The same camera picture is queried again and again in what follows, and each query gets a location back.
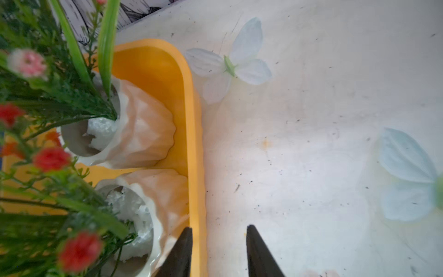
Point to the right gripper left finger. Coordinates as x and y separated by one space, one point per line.
178 262

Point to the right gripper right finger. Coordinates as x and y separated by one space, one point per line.
260 260

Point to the yellow plastic tray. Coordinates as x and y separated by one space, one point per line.
173 187

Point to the orange flower potted plant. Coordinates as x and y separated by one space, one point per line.
54 88
64 227

